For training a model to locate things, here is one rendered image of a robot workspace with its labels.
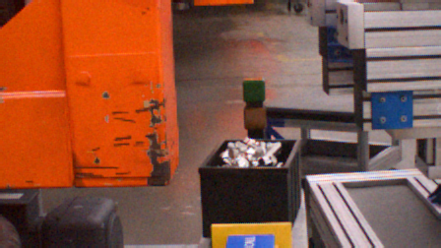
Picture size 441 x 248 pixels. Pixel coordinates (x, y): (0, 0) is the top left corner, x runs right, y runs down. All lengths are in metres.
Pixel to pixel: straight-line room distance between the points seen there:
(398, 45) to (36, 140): 0.77
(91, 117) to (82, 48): 0.11
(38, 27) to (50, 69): 0.07
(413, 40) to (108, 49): 0.69
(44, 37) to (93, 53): 0.09
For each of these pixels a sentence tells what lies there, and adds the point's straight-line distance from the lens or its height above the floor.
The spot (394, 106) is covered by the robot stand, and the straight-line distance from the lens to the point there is 1.90.
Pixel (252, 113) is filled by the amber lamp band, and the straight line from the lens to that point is 1.62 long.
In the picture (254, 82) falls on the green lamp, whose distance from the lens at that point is 1.61.
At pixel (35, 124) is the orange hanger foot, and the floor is 0.63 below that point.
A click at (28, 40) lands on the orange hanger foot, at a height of 0.77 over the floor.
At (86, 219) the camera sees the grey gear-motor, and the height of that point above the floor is 0.40.
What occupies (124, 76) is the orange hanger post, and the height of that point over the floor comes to 0.70.
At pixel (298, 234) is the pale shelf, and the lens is 1.43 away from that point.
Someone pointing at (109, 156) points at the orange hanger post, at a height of 0.57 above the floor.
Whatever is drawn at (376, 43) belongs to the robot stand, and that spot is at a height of 0.69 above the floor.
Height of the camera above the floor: 0.91
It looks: 11 degrees down
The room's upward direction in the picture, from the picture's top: 3 degrees counter-clockwise
